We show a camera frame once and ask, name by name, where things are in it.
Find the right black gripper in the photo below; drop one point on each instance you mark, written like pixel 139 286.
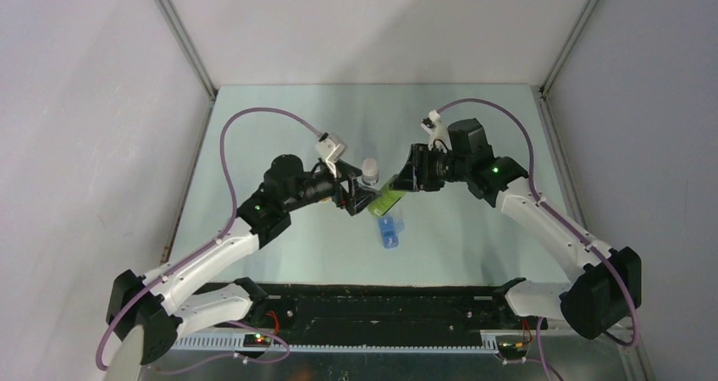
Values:
pixel 416 175

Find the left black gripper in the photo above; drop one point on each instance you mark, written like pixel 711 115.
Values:
pixel 349 201

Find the green pill bottle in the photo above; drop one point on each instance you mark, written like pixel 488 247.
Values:
pixel 388 198

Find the blue pill organizer box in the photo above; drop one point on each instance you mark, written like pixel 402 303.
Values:
pixel 389 227

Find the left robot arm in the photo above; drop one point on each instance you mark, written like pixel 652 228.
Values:
pixel 166 302

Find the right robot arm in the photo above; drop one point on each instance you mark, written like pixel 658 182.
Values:
pixel 604 285

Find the white pill bottle blue label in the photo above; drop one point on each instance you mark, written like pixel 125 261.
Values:
pixel 369 171

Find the left control board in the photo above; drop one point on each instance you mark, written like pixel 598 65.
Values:
pixel 254 340

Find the control board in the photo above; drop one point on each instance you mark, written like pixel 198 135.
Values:
pixel 512 347
pixel 254 340

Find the right control board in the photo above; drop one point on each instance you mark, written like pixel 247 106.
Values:
pixel 512 347

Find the left aluminium frame post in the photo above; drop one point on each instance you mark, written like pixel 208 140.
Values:
pixel 186 45

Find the aluminium frame post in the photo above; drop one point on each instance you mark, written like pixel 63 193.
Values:
pixel 579 26
pixel 186 45

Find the right aluminium frame post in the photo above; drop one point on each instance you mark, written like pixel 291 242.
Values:
pixel 579 26

